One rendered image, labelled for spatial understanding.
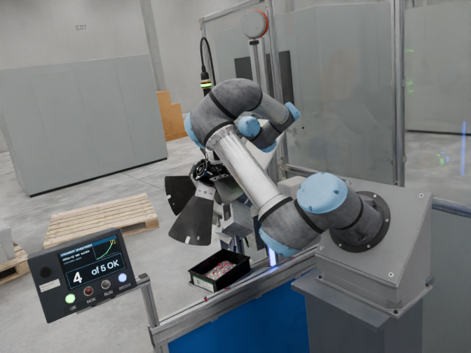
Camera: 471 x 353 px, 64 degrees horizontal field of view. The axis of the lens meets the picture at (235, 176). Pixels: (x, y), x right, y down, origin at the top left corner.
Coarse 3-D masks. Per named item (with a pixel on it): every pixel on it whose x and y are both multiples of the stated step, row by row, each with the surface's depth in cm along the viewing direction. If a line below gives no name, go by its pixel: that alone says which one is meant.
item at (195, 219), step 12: (192, 204) 179; (204, 204) 178; (180, 216) 178; (192, 216) 176; (204, 216) 176; (180, 228) 176; (192, 228) 174; (204, 228) 173; (180, 240) 174; (192, 240) 172; (204, 240) 170
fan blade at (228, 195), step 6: (216, 180) 172; (222, 180) 170; (228, 180) 168; (234, 180) 167; (216, 186) 166; (222, 186) 164; (228, 186) 162; (234, 186) 160; (222, 192) 160; (228, 192) 158; (234, 192) 157; (240, 192) 155; (222, 198) 157; (228, 198) 155; (234, 198) 153; (228, 204) 153
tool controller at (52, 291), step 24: (72, 240) 116; (96, 240) 111; (120, 240) 114; (48, 264) 105; (72, 264) 107; (96, 264) 110; (120, 264) 114; (48, 288) 104; (96, 288) 110; (120, 288) 113; (48, 312) 104; (72, 312) 107
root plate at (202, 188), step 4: (200, 184) 182; (200, 188) 182; (204, 188) 182; (208, 188) 182; (212, 188) 182; (196, 192) 181; (200, 192) 181; (208, 192) 181; (212, 192) 181; (200, 196) 180; (204, 196) 180; (208, 196) 180; (212, 196) 180
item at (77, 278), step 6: (72, 270) 107; (78, 270) 108; (84, 270) 109; (72, 276) 107; (78, 276) 108; (84, 276) 109; (72, 282) 107; (78, 282) 108; (84, 282) 108; (72, 288) 107
